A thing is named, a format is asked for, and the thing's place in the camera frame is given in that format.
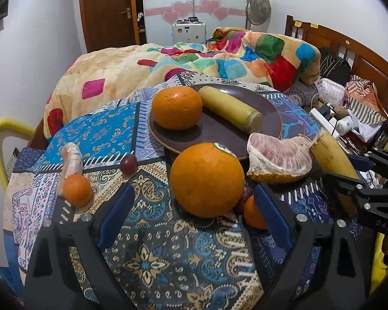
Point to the large orange with sticker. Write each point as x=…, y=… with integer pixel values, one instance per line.
x=207, y=180

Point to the small tangerine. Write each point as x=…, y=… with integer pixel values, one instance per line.
x=77, y=191
x=253, y=214

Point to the yellow banana on plate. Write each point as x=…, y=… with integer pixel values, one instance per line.
x=229, y=108

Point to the white hard case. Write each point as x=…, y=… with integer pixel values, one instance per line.
x=189, y=32

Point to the peeled pomelo piece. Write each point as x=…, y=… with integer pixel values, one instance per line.
x=278, y=158

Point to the yellow banana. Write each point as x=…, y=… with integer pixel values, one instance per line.
x=333, y=155
x=229, y=108

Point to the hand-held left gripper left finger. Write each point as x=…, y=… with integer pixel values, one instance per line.
x=116, y=214

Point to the yellow cloth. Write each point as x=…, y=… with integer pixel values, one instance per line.
x=380, y=264

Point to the pale pomelo segment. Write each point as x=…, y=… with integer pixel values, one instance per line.
x=71, y=160

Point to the wooden bed headboard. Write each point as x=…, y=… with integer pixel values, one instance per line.
x=368, y=58

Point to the striped cloth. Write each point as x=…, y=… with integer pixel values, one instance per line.
x=365, y=105

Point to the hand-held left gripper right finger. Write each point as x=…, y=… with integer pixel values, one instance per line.
x=273, y=216

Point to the colourful patchwork blanket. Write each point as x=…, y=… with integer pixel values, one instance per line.
x=116, y=67

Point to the standing electric fan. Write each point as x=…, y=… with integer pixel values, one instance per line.
x=258, y=8

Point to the dark red plum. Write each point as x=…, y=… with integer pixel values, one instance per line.
x=128, y=164
x=245, y=196

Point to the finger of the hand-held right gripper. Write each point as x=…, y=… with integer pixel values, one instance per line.
x=359, y=162
x=344, y=185

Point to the wooden open shelf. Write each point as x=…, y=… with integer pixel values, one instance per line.
x=139, y=13

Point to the pink pouch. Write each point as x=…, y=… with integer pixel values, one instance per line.
x=332, y=91

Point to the black bag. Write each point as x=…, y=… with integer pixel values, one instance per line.
x=334, y=66

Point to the white power strip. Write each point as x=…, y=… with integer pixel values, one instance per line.
x=321, y=119

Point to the dark wine bottle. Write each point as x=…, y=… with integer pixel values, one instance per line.
x=383, y=134

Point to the brown wooden door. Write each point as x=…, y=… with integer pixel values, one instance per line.
x=103, y=9

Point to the blue patterned tablecloth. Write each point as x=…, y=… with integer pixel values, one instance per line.
x=168, y=255

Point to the brown round plate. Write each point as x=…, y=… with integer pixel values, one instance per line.
x=232, y=103

